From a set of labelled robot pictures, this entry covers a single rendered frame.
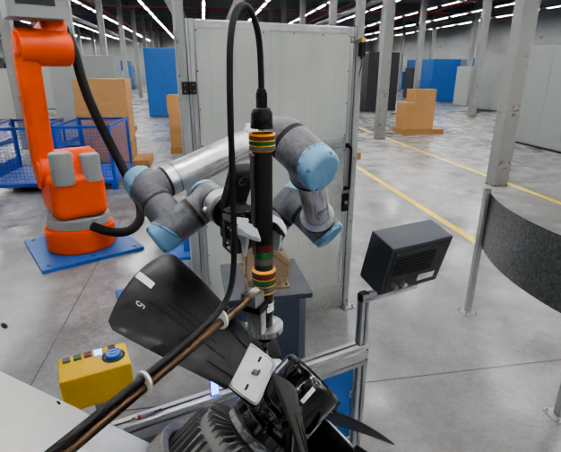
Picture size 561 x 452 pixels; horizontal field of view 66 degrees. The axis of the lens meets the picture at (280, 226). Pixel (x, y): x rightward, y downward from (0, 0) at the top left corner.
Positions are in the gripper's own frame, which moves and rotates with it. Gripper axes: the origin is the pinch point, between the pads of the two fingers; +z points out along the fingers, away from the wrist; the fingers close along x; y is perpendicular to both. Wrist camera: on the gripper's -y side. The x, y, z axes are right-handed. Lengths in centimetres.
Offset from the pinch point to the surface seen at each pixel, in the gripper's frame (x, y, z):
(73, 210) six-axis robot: 22, 100, -382
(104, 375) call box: 27, 43, -34
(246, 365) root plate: 6.1, 22.6, 3.3
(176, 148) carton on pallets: -209, 133, -893
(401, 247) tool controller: -61, 26, -32
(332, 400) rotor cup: -5.6, 27.5, 12.5
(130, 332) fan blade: 24.1, 11.0, 2.7
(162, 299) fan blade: 17.9, 10.0, -3.2
